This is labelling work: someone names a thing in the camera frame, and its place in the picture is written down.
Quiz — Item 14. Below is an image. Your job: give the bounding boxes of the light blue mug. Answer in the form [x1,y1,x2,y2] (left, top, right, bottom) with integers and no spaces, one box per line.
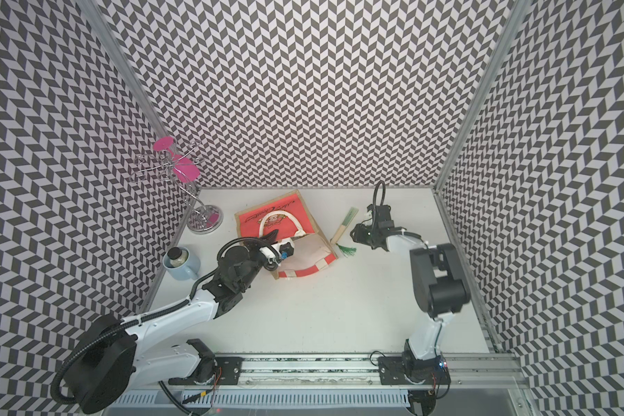
[162,246,200,281]

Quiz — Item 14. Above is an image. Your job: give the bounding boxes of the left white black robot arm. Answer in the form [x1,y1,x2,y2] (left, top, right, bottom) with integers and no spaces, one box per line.
[50,236,295,414]

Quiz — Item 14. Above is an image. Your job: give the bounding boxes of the burlap red striped tote bag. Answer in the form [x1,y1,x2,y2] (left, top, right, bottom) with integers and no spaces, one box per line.
[235,190,337,279]

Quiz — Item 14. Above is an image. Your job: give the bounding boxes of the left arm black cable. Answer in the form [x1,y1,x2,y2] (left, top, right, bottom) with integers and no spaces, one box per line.
[50,298,193,406]

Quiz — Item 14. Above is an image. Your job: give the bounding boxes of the chrome stand with pink cups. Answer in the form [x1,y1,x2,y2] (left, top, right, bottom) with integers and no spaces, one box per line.
[133,136,223,235]

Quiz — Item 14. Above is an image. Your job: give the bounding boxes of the green tassel folding fan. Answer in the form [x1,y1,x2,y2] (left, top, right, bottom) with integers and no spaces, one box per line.
[330,207,358,258]

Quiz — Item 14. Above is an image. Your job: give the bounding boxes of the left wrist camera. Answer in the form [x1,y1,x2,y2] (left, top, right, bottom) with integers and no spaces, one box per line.
[259,239,295,263]

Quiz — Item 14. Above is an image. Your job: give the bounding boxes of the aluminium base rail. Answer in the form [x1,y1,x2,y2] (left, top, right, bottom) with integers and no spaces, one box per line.
[109,351,539,415]

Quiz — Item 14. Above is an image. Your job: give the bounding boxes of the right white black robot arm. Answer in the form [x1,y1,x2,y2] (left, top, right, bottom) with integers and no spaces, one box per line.
[350,203,471,384]

